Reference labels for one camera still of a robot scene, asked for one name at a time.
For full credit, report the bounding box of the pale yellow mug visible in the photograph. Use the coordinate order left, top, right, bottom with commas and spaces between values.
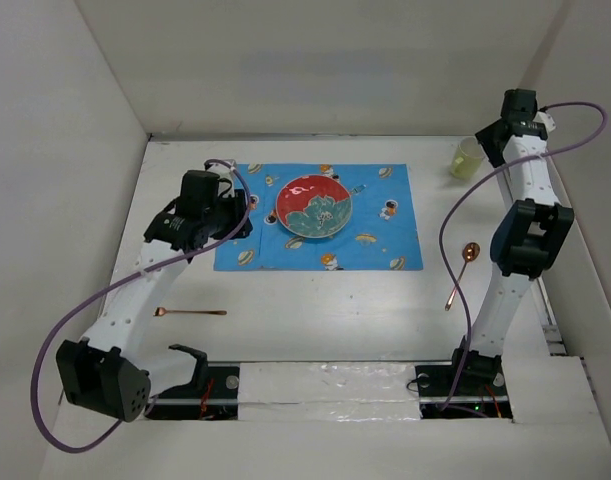
450, 136, 486, 180

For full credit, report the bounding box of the red and teal plate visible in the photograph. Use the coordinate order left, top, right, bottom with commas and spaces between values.
274, 175, 353, 239

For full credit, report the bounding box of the copper spoon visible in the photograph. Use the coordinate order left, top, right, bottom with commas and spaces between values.
444, 242, 481, 311

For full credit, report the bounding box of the copper fork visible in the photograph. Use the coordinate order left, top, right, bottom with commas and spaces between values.
154, 307, 227, 317

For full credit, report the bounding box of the blue space-print cloth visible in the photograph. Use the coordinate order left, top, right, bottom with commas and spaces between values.
214, 163, 423, 272

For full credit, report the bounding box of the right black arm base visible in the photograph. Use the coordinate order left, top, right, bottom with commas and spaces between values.
406, 363, 513, 420

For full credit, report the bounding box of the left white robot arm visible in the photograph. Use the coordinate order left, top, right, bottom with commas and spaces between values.
56, 160, 252, 422

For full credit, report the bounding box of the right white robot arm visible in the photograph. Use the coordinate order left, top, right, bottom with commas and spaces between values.
447, 89, 574, 395

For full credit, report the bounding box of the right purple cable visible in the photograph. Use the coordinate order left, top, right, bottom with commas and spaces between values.
437, 102, 610, 414

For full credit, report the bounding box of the purple cable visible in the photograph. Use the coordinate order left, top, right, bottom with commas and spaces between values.
30, 158, 251, 454
437, 102, 610, 414

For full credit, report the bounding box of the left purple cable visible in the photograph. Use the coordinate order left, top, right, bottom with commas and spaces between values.
30, 158, 251, 454

